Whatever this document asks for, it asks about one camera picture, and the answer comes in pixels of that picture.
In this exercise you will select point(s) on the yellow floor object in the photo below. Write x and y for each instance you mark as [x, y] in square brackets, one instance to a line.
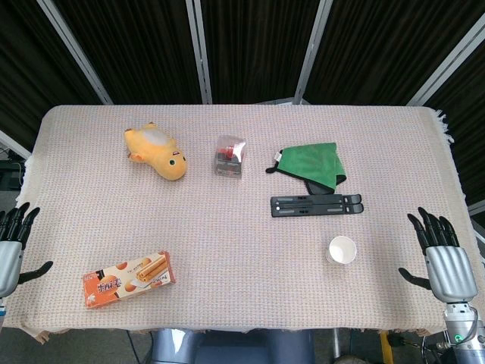
[386, 349]

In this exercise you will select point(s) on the clear plastic coffee capsule box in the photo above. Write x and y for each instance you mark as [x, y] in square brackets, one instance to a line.
[229, 159]

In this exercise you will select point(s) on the orange egg roll biscuit box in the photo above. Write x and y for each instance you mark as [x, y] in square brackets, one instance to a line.
[125, 282]

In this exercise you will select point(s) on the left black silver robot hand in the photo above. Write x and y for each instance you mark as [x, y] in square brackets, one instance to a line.
[9, 261]

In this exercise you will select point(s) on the white paper cup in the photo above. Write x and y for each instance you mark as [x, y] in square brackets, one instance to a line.
[341, 250]

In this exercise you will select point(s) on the black folding laptop stand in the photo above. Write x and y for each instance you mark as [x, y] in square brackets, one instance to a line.
[314, 206]

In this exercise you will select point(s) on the silver partition frame post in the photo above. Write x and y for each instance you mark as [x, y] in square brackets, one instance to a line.
[312, 53]
[447, 62]
[201, 53]
[76, 53]

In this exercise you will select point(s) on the green microfiber cloth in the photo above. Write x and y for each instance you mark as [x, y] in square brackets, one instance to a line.
[310, 161]

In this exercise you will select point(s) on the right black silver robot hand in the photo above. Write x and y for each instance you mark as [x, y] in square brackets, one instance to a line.
[449, 269]

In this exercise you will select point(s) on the yellow plush animal toy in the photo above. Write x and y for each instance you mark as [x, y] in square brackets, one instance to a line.
[159, 155]

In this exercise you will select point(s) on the black pleated partition panel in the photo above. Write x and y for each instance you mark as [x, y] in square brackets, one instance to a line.
[470, 132]
[379, 49]
[140, 53]
[257, 49]
[26, 76]

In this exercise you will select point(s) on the pink woven tablecloth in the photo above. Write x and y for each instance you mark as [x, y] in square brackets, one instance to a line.
[235, 242]

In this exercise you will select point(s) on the black flat pad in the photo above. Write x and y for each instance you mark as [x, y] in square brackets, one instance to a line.
[318, 188]

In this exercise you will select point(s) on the blue-grey robot torso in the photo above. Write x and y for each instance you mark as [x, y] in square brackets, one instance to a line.
[227, 347]

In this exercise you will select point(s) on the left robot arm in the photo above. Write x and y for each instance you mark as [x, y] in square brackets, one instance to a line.
[2, 311]

